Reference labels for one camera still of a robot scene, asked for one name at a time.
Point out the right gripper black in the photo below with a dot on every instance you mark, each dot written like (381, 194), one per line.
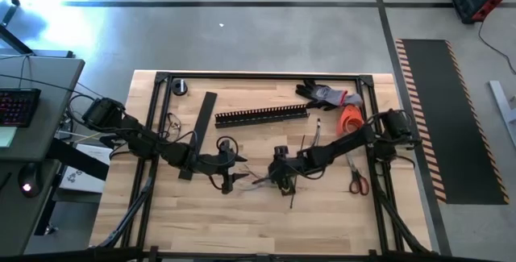
(288, 167)

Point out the white printed carton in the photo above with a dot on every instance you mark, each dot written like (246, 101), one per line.
(86, 181)

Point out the black grey work glove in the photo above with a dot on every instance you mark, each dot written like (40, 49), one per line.
(318, 94)

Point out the black desk brace bar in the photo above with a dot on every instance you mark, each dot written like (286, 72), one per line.
(80, 159)

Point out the pale green notepad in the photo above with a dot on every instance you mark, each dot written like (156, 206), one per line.
(6, 136)

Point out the grey metal bar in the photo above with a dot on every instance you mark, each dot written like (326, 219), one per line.
(502, 105)

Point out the black raceway cover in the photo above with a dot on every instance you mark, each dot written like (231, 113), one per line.
(205, 113)

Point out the grey desk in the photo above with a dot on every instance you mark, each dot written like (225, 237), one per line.
(48, 92)

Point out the clear safety glasses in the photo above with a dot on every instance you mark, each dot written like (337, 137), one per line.
(176, 126)

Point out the black metal table frame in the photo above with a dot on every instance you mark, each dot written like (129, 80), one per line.
(262, 76)

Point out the black computer mouse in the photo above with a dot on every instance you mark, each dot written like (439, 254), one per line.
(29, 179)

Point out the black hazard striped mat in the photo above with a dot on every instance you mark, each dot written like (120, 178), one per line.
(451, 121)

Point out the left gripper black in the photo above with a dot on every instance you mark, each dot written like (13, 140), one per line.
(213, 164)

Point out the black zip tie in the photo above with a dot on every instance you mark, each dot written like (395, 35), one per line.
(292, 201)

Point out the black round puck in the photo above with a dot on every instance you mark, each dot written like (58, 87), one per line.
(179, 87)

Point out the grey blue box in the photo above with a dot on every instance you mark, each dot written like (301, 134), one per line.
(354, 100)

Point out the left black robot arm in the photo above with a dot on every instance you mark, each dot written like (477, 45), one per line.
(137, 137)

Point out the black backlit keyboard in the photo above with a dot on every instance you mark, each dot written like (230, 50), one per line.
(18, 106)

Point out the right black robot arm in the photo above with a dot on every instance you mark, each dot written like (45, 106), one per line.
(342, 145)

